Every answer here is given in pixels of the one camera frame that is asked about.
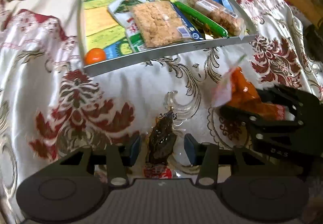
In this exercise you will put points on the clear nut bar packet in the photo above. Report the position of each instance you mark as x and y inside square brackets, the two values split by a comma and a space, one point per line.
[214, 10]

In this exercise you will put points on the clear bag of orange snacks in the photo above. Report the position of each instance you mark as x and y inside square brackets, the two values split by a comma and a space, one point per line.
[242, 92]

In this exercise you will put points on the white and green snack pouch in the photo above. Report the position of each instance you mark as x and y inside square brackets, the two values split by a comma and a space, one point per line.
[123, 19]

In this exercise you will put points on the dark blue snack packet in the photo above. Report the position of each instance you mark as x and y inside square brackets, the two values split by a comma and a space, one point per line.
[191, 29]

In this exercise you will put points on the colourful picture tray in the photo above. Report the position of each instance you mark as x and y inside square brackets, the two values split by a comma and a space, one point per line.
[151, 58]

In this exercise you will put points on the green sausage stick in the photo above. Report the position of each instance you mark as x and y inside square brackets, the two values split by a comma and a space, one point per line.
[201, 18]

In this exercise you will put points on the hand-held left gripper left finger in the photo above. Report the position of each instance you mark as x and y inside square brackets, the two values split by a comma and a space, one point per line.
[135, 148]

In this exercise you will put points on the small orange round snack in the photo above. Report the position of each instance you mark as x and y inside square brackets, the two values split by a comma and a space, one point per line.
[94, 56]

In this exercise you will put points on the clear rice cracker packet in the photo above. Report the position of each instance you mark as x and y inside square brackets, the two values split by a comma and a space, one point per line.
[159, 23]

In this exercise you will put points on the painted paper tray liner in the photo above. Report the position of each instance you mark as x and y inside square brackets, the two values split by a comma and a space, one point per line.
[101, 24]

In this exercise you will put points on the clear packet of brown snack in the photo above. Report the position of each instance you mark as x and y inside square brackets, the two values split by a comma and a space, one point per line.
[160, 140]

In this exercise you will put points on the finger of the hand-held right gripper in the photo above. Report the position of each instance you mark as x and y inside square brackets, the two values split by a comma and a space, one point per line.
[285, 94]
[237, 114]

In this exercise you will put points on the olive fur-trimmed coat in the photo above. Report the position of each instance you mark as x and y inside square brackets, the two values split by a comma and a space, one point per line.
[315, 42]

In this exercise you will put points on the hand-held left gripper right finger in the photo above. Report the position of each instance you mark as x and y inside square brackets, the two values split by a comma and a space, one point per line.
[190, 148]

